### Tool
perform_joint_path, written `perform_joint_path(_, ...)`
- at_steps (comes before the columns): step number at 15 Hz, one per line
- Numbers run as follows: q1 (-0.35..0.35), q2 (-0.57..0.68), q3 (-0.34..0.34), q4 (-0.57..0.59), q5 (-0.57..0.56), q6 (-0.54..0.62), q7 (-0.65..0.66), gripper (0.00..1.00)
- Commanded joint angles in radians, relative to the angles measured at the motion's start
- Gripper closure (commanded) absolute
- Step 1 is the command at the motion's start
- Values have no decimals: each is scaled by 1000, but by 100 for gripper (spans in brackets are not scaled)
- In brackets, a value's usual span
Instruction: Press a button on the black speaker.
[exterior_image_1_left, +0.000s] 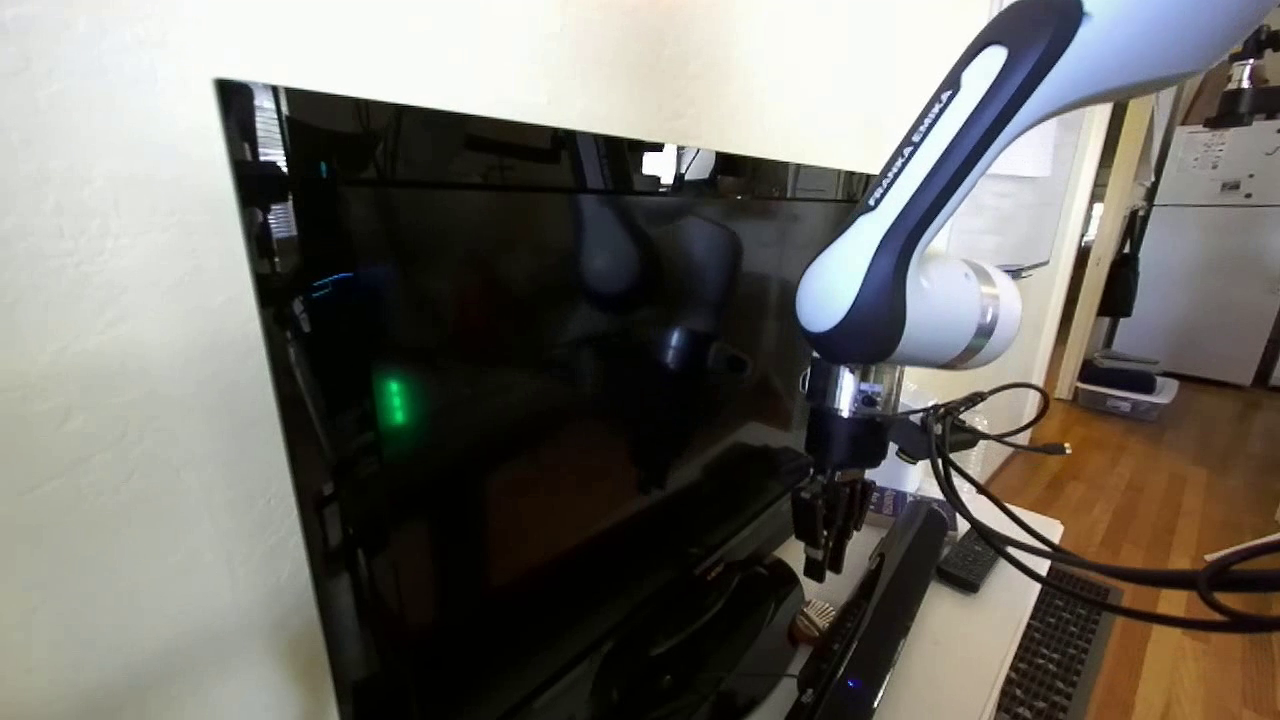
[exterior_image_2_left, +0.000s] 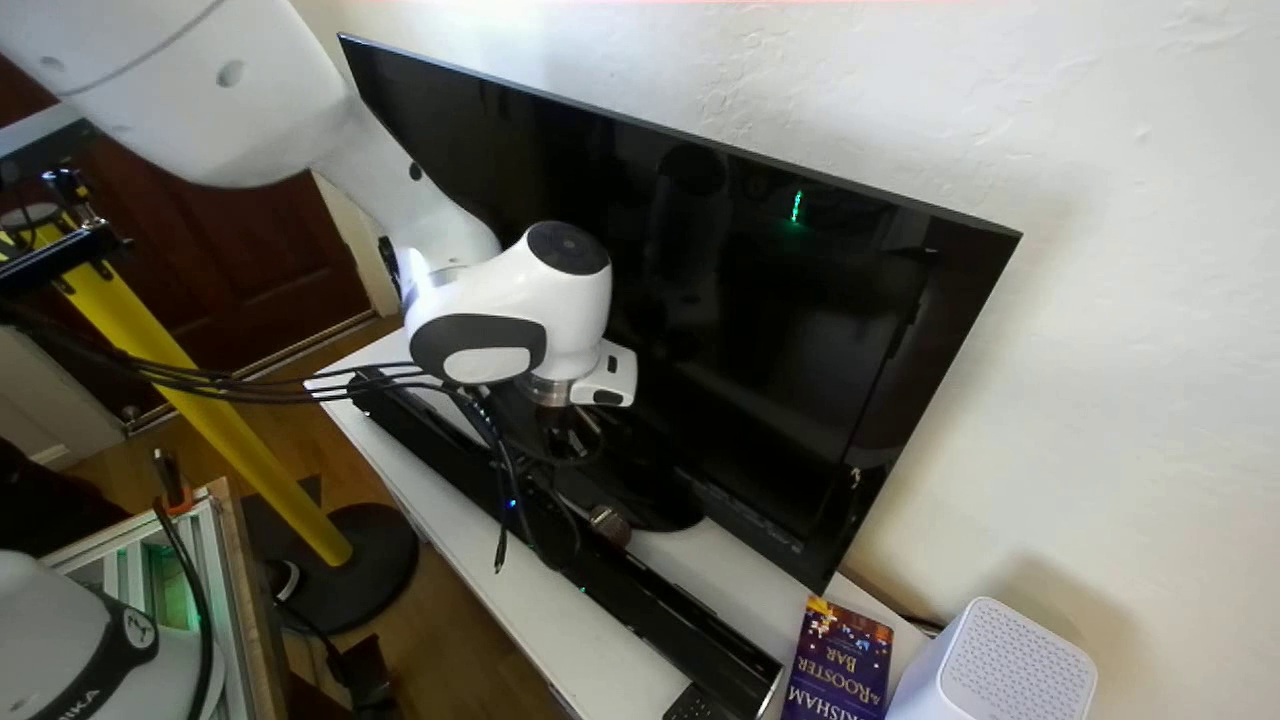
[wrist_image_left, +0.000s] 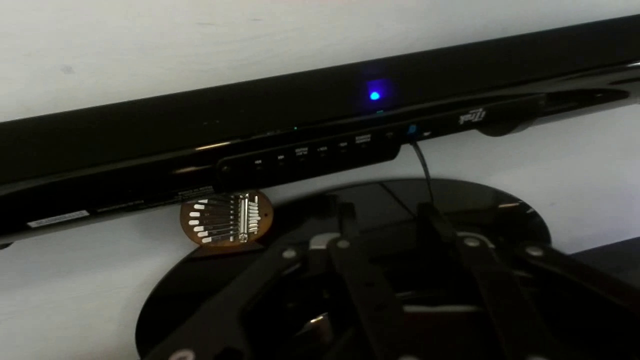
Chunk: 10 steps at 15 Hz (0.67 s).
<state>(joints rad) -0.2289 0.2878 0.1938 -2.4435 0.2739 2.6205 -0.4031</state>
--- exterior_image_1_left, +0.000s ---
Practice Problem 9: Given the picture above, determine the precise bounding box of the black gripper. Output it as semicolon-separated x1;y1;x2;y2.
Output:
794;404;894;586

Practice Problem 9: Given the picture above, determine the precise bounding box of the black computer monitor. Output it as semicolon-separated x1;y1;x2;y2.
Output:
779;497;960;720

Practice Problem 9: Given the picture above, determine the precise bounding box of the black remote control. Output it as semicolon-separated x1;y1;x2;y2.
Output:
934;529;1004;598

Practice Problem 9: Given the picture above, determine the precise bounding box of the glossy black television stand base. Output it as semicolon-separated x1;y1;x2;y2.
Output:
587;553;813;720

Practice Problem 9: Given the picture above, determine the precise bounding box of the black keyboard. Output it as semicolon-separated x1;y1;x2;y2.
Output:
994;565;1123;720

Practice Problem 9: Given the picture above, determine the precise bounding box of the black flat screen television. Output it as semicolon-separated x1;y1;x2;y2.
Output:
214;76;894;720

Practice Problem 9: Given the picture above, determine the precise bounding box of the grey floor appliance base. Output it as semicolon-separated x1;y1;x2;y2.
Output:
1067;345;1186;421

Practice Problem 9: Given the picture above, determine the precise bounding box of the white whiteboard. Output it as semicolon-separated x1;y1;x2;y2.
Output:
928;117;1118;299

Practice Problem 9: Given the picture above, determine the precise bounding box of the black hanging bag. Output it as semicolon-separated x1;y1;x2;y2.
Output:
1098;197;1154;324

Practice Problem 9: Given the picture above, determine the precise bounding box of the white slanted bar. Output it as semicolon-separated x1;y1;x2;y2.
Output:
1201;529;1280;565

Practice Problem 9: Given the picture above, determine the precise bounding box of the white refrigerator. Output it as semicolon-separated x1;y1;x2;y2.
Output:
1143;117;1280;393

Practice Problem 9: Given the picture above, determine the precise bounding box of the thick black cable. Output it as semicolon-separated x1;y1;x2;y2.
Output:
934;452;1280;637
923;444;1280;592

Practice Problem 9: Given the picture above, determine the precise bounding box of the thin black looped cable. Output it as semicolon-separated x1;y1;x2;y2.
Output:
951;379;1077;459

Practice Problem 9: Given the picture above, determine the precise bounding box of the light wooden door frame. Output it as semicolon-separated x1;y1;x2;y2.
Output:
1047;97;1165;404

